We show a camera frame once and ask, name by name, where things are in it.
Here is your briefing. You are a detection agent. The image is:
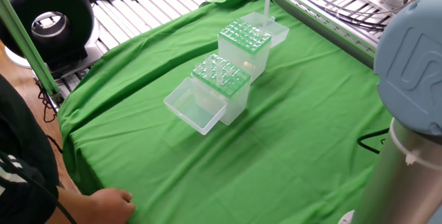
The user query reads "translucent tip box holding tips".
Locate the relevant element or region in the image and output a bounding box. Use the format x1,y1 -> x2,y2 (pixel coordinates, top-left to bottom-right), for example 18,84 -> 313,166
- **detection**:
164,53 -> 252,136

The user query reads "bare right forearm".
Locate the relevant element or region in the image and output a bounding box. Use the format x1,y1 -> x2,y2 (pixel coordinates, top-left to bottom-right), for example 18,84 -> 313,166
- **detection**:
44,186 -> 94,224

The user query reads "translucent tip box nearly empty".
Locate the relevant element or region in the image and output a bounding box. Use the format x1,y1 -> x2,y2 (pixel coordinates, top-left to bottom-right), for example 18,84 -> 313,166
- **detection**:
217,11 -> 290,84

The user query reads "person's right hand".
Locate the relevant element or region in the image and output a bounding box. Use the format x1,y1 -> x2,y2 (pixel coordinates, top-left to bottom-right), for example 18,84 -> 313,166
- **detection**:
88,187 -> 136,224

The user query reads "green cloth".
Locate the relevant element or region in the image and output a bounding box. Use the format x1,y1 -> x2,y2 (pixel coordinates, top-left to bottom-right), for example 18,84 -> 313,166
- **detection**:
57,0 -> 393,224

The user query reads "black cable with metal plug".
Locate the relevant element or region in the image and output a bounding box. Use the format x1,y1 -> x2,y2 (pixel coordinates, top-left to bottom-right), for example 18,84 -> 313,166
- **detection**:
356,127 -> 391,156

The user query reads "black round ring device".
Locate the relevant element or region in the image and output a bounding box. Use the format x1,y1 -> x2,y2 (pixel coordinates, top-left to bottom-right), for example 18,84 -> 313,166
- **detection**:
0,0 -> 102,80

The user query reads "green frame post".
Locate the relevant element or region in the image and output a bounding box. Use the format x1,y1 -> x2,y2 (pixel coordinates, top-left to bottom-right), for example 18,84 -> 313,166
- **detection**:
0,0 -> 65,106

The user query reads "thin black cable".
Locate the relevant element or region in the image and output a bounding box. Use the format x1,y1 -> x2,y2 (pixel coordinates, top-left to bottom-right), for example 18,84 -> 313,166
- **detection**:
34,77 -> 59,124

